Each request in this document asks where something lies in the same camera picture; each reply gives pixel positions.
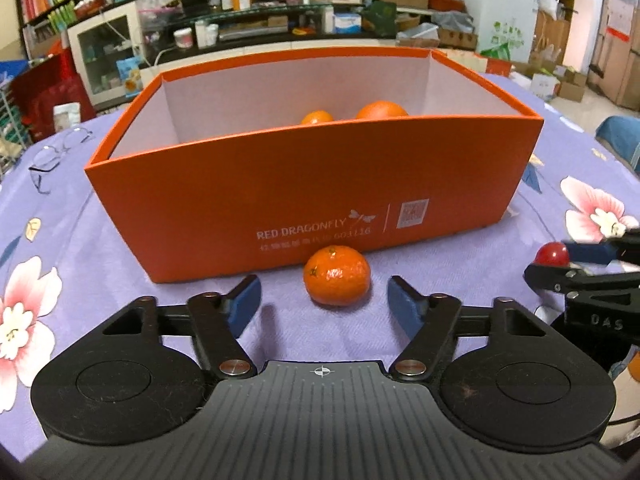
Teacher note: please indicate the wooden shelf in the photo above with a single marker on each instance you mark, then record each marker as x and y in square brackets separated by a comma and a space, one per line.
[550, 5]

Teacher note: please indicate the orange cardboard box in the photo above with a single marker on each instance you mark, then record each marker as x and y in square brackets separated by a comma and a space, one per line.
[250, 185]

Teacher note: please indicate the eyeglasses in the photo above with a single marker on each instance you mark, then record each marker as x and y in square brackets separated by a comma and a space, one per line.
[50, 160]

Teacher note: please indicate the white bottles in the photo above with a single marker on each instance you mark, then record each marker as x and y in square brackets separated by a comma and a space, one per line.
[206, 35]

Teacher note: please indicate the red bag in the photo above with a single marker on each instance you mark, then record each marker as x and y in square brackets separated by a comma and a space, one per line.
[45, 95]

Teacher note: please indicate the white glass-door cabinet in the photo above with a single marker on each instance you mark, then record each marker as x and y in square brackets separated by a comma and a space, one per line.
[105, 50]

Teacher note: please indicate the blue snack bag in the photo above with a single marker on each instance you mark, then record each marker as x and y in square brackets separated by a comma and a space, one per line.
[130, 77]

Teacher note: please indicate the red tomato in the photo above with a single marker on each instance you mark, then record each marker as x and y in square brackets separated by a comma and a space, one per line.
[550, 254]

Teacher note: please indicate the silver media player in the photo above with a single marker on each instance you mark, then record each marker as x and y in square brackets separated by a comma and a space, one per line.
[252, 29]

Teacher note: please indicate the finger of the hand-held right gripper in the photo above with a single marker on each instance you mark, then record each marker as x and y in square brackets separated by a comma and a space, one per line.
[600, 250]
[575, 279]

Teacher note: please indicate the tangerine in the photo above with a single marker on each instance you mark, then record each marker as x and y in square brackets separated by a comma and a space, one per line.
[316, 118]
[337, 275]

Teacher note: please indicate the dark green bag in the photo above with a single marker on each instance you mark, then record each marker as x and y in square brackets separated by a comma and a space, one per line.
[380, 19]

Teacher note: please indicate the large orange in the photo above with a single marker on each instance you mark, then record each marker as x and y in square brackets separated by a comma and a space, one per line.
[382, 110]

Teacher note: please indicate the blue chair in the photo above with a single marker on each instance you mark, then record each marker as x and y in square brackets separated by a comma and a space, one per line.
[620, 140]

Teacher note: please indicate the white packet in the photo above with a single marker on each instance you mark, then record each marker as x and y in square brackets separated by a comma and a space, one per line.
[66, 117]

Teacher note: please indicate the purple floral tablecloth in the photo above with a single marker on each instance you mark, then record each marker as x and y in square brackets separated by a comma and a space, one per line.
[75, 240]

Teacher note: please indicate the blue and white tissue box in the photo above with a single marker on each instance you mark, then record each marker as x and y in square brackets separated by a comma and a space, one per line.
[347, 23]

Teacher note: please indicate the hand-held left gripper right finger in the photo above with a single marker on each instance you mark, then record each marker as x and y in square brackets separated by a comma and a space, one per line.
[406, 307]

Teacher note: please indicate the white chest freezer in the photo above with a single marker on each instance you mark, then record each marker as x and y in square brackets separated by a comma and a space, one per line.
[495, 10]

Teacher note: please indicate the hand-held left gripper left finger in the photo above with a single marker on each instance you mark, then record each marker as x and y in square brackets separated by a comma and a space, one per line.
[243, 305]

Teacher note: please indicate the white jar with pink label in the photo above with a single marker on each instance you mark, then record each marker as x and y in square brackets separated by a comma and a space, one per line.
[183, 39]

